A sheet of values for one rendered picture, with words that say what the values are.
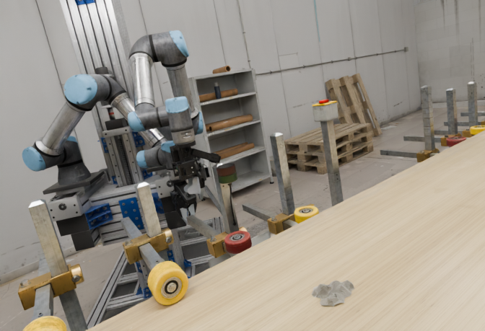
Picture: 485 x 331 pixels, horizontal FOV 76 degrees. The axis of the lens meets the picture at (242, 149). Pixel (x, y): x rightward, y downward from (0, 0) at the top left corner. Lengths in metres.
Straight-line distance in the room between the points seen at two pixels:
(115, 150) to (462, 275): 1.54
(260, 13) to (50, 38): 2.77
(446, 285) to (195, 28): 3.88
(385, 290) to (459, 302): 0.12
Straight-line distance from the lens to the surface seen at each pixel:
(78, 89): 1.41
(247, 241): 0.95
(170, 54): 1.41
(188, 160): 1.07
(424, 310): 0.70
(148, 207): 0.94
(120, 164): 1.79
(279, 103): 4.90
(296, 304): 0.70
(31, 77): 3.58
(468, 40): 8.45
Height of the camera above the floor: 1.34
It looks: 11 degrees down
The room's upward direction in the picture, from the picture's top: 11 degrees counter-clockwise
